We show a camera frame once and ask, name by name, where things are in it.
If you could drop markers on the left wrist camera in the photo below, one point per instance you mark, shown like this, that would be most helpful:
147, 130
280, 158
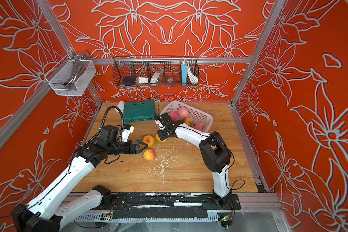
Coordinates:
126, 131

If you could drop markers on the pink peach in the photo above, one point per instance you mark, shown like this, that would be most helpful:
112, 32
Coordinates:
183, 112
198, 126
174, 115

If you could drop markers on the metal tongs in basket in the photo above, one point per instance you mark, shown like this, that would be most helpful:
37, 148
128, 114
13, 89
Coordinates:
78, 68

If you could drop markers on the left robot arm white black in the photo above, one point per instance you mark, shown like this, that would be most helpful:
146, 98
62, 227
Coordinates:
44, 213

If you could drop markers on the clear plastic bag packet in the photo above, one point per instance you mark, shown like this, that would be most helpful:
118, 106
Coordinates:
156, 78

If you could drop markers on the yellow orange peach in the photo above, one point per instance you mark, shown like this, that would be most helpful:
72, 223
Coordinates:
149, 154

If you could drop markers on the yellow peach back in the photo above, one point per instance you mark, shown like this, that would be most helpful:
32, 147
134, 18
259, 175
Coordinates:
164, 140

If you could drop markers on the small white box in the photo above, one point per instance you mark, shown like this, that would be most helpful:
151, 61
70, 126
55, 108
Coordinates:
121, 106

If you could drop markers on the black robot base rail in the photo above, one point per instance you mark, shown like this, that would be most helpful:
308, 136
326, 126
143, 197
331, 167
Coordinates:
165, 205

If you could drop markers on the yellow peach red spot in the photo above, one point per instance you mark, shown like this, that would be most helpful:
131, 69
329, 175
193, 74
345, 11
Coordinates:
149, 140

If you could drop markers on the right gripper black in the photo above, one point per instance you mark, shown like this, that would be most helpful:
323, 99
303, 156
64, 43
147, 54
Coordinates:
160, 135

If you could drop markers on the white packet in basket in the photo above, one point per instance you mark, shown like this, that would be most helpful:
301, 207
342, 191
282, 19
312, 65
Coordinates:
143, 80

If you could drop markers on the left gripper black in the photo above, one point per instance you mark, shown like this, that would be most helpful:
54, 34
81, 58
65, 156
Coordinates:
136, 151

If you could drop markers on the white mesh wall basket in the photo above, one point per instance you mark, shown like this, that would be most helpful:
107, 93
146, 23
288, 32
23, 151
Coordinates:
58, 79

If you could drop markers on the green plastic tool case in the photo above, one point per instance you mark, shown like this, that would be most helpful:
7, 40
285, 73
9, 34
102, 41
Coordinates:
139, 111

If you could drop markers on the dark round container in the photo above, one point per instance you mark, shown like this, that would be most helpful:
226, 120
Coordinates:
127, 81

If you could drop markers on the black wire wall basket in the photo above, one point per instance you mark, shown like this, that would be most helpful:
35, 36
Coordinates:
156, 71

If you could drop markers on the white plastic perforated basket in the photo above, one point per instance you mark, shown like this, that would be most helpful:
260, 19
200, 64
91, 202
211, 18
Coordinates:
197, 115

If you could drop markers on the light blue box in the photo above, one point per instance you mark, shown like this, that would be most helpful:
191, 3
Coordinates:
184, 73

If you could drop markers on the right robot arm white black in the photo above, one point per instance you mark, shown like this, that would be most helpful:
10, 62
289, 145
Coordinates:
216, 155

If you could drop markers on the orange red peach front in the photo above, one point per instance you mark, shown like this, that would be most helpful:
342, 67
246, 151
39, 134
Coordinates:
188, 121

